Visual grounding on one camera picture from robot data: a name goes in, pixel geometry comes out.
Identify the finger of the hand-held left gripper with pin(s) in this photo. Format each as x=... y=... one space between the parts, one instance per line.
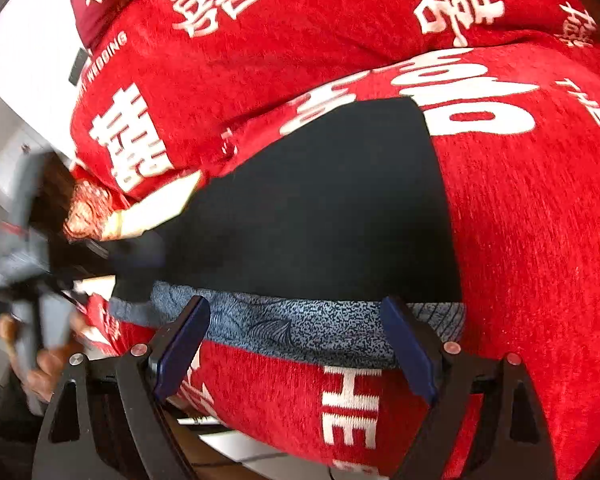
x=80 y=285

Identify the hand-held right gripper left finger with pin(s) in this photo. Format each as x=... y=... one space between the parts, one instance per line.
x=180 y=350

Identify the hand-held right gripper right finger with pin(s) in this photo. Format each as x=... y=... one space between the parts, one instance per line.
x=410 y=350

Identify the black pants with leaf-patterned lining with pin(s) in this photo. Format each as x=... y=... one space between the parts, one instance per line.
x=305 y=210

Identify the person's left hand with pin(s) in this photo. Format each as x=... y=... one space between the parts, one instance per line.
x=50 y=365

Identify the red gold embroidered pillow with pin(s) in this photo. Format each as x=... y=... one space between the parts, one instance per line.
x=87 y=210

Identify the red printed blanket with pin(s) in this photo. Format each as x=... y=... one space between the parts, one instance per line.
x=530 y=235

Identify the white cabinet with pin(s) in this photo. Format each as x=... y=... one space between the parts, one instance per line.
x=25 y=60

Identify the dark red printed pillow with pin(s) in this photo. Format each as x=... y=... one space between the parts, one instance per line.
x=105 y=5

